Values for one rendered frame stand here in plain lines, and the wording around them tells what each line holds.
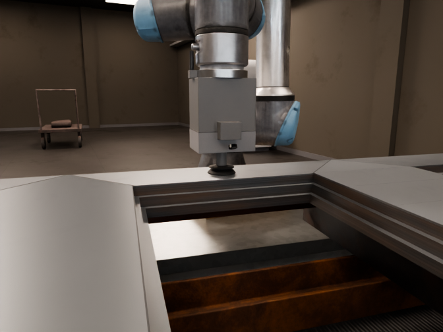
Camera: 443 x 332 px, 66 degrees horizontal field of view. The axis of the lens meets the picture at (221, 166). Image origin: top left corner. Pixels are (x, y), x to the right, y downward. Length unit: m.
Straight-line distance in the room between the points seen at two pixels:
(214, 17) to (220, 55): 0.05
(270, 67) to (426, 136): 3.46
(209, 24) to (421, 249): 0.36
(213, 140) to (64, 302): 0.31
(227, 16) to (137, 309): 0.38
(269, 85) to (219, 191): 0.46
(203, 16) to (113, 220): 0.29
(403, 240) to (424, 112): 3.88
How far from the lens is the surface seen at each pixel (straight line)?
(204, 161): 0.93
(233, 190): 0.48
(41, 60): 11.12
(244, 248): 0.69
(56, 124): 7.20
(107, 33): 11.30
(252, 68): 6.11
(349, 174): 0.54
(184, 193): 0.46
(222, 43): 0.48
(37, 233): 0.34
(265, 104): 0.87
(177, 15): 0.61
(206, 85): 0.47
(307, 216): 0.70
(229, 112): 0.48
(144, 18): 0.64
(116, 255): 0.27
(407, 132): 4.37
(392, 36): 4.49
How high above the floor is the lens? 0.97
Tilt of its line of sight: 12 degrees down
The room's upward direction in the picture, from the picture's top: straight up
